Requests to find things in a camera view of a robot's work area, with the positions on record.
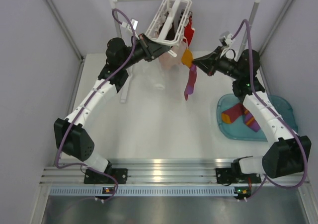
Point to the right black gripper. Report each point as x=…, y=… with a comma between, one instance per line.
x=207, y=63

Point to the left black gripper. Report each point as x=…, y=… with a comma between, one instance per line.
x=151, y=49

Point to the pink sock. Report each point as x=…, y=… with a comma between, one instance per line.
x=167, y=60

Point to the white sock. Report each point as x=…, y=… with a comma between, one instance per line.
x=154, y=75

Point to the white plastic clip hanger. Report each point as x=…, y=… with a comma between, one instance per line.
x=169, y=12

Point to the orange purple sock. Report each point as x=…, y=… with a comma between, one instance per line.
x=230, y=115
x=187, y=60

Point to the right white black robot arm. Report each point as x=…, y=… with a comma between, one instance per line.
x=288, y=152

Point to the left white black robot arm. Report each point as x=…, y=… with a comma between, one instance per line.
x=71, y=133

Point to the red sock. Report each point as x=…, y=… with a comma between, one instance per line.
x=188, y=32

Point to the brown striped sock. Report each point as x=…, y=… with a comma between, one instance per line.
x=173, y=28

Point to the teal plastic basket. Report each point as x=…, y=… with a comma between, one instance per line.
x=238, y=130

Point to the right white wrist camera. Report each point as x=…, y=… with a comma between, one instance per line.
x=226, y=40

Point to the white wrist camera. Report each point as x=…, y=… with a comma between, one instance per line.
x=226, y=40
x=131, y=27

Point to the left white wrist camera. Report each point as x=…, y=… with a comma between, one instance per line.
x=131, y=27

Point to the aluminium mounting rail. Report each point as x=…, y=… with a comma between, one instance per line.
x=147, y=172

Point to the perforated cable duct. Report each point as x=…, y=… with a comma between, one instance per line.
x=149, y=191

